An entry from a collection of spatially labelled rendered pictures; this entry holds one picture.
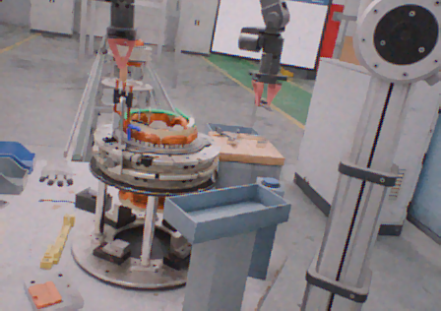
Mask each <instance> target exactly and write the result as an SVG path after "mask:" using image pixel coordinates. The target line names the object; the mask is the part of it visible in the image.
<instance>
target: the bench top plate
mask: <svg viewBox="0 0 441 311"><path fill-rule="evenodd" d="M48 160H49V159H37V160H36V165H35V167H34V169H33V172H32V173H31V174H28V183H27V185H26V187H25V189H24V190H23V192H22V193H21V194H20V195H3V194H0V200H5V201H8V202H10V205H9V206H6V207H5V208H2V209H1V210H0V221H9V224H8V228H7V230H6V231H5V236H4V237H3V239H2V243H1V244H0V311H34V309H33V308H32V305H31V303H30V300H29V298H28V295H27V294H26V292H25V289H24V280H28V279H31V278H37V277H40V276H44V275H49V274H52V273H55V272H61V271H66V273H67V274H68V277H69V278H70V279H71V281H72V282H73V284H74V286H75V287H76V289H77V290H78V291H79V293H80V294H81V296H82V297H83V299H84V306H83V308H80V309H78V310H73V311H161V310H162V311H182V308H183V300H184V294H185V290H186V282H185V283H183V284H179V285H175V286H166V287H156V288H145V287H131V286H127V285H120V284H117V283H115V282H109V281H107V280H103V279H101V278H98V277H97V276H95V275H93V274H92V273H90V272H89V271H87V270H85V268H83V267H82V266H81V265H80V264H79V263H78V262H77V260H76V259H75V258H74V255H73V253H72V246H71V245H72V236H73V234H74V233H75V230H76V229H78V227H79V226H80V224H83V222H85V221H87V220H88V219H90V218H92V217H95V215H94V214H92V213H90V212H86V211H83V210H81V209H77V208H75V204H73V203H70V202H75V201H76V194H77V193H78V192H81V191H83V190H84V189H87V188H89V189H90V188H91V189H94V190H96V191H97V189H98V179H96V178H95V177H94V176H93V175H92V173H91V172H90V171H89V163H88V162H81V161H68V166H71V169H72V172H73V176H72V177H73V185H68V183H67V180H66V179H64V185H63V186H62V187H58V186H57V179H54V183H53V184H52V185H51V186H49V185H47V184H46V183H47V181H48V179H45V180H44V182H39V181H38V179H39V178H40V177H41V169H42V168H43V167H44V166H46V165H47V161H48ZM57 190H59V192H58V191H57ZM66 190H67V191H66ZM70 190H73V191H74V192H75V193H76V194H69V193H68V191H70ZM118 191H119V189H115V187H114V186H112V187H111V186H108V189H107V193H109V194H110V195H111V196H113V199H112V206H111V210H110V211H112V210H114V204H116V203H118V202H119V198H118ZM63 192H64V193H63ZM62 195H64V196H62ZM66 196H68V197H66ZM72 197H73V198H72ZM41 199H43V200H54V201H60V200H65V201H70V202H63V203H62V202H51V201H44V202H39V201H38V200H41ZM68 199H69V200H68ZM61 204H62V205H61ZM66 204H67V205H66ZM53 205H59V206H62V207H59V208H58V209H56V210H52V209H51V207H52V206H53ZM110 211H109V212H110ZM45 213H46V214H45ZM65 214H68V215H69V219H70V215H75V226H74V227H70V232H69V234H68V236H67V240H66V242H65V244H64V248H63V250H62V253H61V256H60V258H59V261H58V264H57V265H53V266H52V268H51V269H40V268H39V262H40V260H41V259H42V255H45V251H46V248H47V247H48V244H53V245H54V244H55V242H56V238H57V237H58V235H59V231H60V229H61V227H62V224H63V217H64V215H65ZM60 217H61V218H60ZM76 218H77V219H76ZM78 221H79V222H78ZM36 237H37V238H36ZM39 237H40V238H39ZM30 244H31V246H30ZM40 247H43V248H40ZM30 248H31V250H30ZM29 252H31V253H29ZM287 259H288V255H287V254H286V252H285V250H284V249H283V247H282V245H281V243H280V242H279V241H278V239H277V238H275V241H274V244H273V251H272V254H271V260H270V264H269V267H268V272H267V276H266V280H257V279H254V278H251V277H247V281H246V286H245V290H244V294H243V301H242V305H241V311H258V310H259V308H260V306H261V304H262V302H263V301H264V299H265V297H266V295H267V294H268V292H269V290H270V289H271V287H272V285H273V284H274V281H275V280H276V278H277V276H278V275H279V273H280V271H281V269H282V268H283V266H284V264H285V262H286V260H287ZM5 263H6V264H5ZM7 263H8V264H9V265H11V266H9V265H8V264H7ZM14 266H15V267H14ZM1 267H4V268H1ZM6 268H7V269H6ZM1 273H2V274H1ZM112 300H120V301H112ZM168 304H169V305H168ZM167 306H168V308H167ZM159 308H160V309H161V310H160V309H159ZM166 308H167V310H165V309H166Z"/></svg>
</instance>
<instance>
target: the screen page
mask: <svg viewBox="0 0 441 311"><path fill-rule="evenodd" d="M285 1H286V4H287V6H288V10H289V12H290V21H289V22H288V24H287V25H286V26H285V31H284V32H282V33H280V34H281V35H282V36H283V38H284V42H283V54H282V57H281V63H285V64H292V65H296V66H300V67H308V68H313V67H314V64H315V60H316V54H317V51H318V47H319V41H320V38H321V31H322V28H323V26H324V19H325V16H326V13H327V6H328V3H329V0H285ZM260 10H261V5H260V3H259V0H220V11H219V19H218V22H217V26H216V34H215V38H214V46H213V51H218V52H225V53H230V54H233V55H241V56H245V57H253V58H258V59H261V55H262V53H263V52H262V50H263V49H261V50H260V52H259V53H258V52H249V51H245V50H239V49H238V37H239V35H240V30H241V28H243V27H249V26H250V27H265V24H264V22H263V17H262V15H261V11H260Z"/></svg>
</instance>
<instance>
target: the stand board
mask: <svg viewBox="0 0 441 311"><path fill-rule="evenodd" d="M212 134H213V132H209V134H208V136H209V137H211V138H212V139H214V142H218V143H219V145H220V155H219V160H223V161H239V162H247V163H263V164H270V165H279V166H284V156H283V155H282V154H280V152H278V150H277V149H275V147H274V146H273V144H271V143H270V142H269V141H263V140H255V139H241V138H236V139H238V141H239V142H237V144H236V145H230V144H227V143H226V142H227V138H228V137H221V136H214V135H212ZM257 141H261V142H267V145H266V147H265V148H259V147H256V143H257Z"/></svg>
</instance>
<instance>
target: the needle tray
mask: <svg viewBox="0 0 441 311"><path fill-rule="evenodd" d="M290 208H291V202H290V201H287V200H286V199H283V197H281V196H278V194H276V193H274V192H273V191H270V190H269V189H268V188H265V187H264V186H262V185H260V184H259V183H254V184H249V185H245V186H235V187H231V188H222V189H218V190H214V191H204V192H199V193H190V194H186V195H181V196H171V197H167V198H165V201H164V207H163V218H164V219H165V220H166V221H167V222H168V223H170V224H171V225H172V226H173V228H175V229H176V230H178V232H179V233H181V235H183V236H184V237H185V238H186V239H187V240H188V241H189V242H190V243H192V244H193V246H192V251H191V259H190V264H189V269H188V277H187V281H186V290H185V294H184V300H183V308H182V311H241V305H242V301H243V294H244V290H245V286H246V281H247V277H248V270H249V266H250V264H251V256H252V253H253V246H254V243H255V235H256V232H257V229H258V228H263V227H266V226H269V225H275V224H278V223H284V222H287V220H288V217H289V214H290Z"/></svg>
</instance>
